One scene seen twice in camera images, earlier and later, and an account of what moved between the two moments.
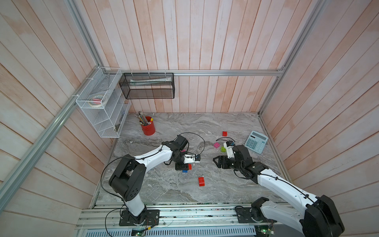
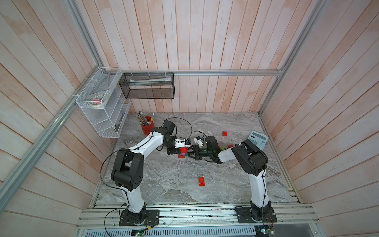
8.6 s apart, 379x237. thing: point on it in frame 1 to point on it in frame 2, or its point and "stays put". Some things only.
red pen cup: (149, 130) stays put
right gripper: (225, 159) to (195, 149)
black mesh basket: (147, 86) stays put
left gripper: (183, 166) to (174, 150)
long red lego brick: (201, 181) stays put
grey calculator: (256, 141) stays put
